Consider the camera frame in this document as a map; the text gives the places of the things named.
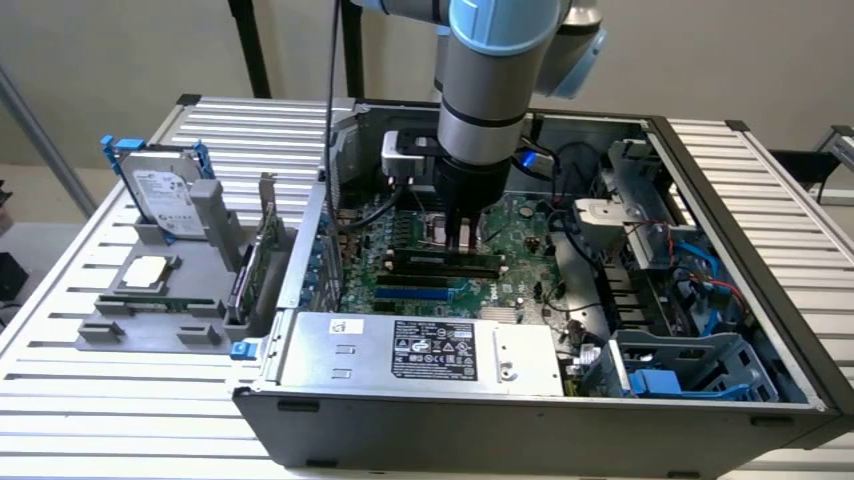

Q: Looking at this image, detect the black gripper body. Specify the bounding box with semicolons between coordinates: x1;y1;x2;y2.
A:
436;157;513;219

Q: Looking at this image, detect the CPU socket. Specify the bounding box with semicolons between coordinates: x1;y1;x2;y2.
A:
413;208;456;247

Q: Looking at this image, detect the green motherboard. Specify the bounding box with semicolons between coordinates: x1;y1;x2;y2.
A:
329;189;572;329

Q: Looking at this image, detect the blue expansion slot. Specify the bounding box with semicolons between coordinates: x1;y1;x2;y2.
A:
370;285;449;300

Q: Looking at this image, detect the silver chipset heat sink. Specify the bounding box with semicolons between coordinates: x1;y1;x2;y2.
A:
477;306;526;327

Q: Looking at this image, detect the silver metal drive cage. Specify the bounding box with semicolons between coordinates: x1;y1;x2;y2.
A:
570;138;703;272

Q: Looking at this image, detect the silver power supply unit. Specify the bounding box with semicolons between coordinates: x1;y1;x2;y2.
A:
262;311;569;399

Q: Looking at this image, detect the green graphics card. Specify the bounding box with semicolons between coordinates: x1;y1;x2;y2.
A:
224;171;289;322

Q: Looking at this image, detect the black stand pole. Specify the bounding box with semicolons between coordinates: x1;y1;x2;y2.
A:
225;0;273;99
338;0;369;100

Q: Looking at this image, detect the black open PC case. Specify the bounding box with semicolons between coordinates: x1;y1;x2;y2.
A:
229;97;854;470

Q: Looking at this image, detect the blue-grey plastic disk bay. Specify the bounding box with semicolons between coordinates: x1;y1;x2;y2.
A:
601;328;780;403

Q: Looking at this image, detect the silver hard disk blue carrier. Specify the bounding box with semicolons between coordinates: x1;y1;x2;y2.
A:
98;133;216;247

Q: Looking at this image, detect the silver CPU chip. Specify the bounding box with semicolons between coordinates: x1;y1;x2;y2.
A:
118;256;177;288

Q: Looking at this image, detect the grey parts rack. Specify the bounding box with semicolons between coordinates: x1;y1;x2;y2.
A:
74;179;300;355

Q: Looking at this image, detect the dark box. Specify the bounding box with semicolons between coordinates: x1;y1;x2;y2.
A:
0;251;29;302

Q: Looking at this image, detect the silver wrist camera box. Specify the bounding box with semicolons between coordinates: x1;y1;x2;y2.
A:
378;129;442;177

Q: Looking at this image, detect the black wire bundle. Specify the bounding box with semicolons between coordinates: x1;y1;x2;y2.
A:
549;141;605;202

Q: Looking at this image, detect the black camera cable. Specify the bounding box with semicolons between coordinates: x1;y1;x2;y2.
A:
321;0;409;234

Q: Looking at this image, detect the blue data wire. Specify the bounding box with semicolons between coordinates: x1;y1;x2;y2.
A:
668;238;743;337

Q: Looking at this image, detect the red wire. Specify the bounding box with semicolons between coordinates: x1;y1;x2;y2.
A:
704;278;753;322

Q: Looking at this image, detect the grey aluminium frame bar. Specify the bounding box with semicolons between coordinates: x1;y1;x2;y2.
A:
0;63;95;217

